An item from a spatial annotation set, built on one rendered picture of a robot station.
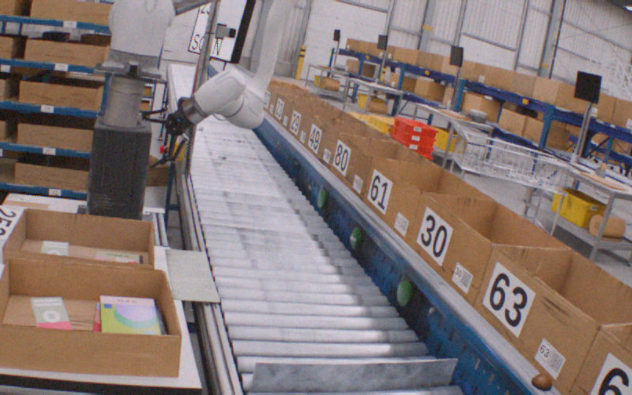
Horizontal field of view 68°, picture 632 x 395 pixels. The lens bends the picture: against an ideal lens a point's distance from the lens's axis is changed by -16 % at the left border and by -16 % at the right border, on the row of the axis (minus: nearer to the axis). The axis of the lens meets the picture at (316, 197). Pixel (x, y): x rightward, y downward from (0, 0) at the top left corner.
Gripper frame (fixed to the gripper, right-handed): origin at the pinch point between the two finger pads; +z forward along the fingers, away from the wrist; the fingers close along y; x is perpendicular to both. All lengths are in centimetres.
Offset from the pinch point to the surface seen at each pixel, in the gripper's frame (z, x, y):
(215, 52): -21, -69, 27
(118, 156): -5.5, 28.4, -1.4
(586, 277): -98, 40, -94
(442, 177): -76, -36, -67
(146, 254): 1.1, 34.0, -29.1
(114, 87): -14.6, 26.2, 16.3
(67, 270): 0, 69, -21
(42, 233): 20, 46, -7
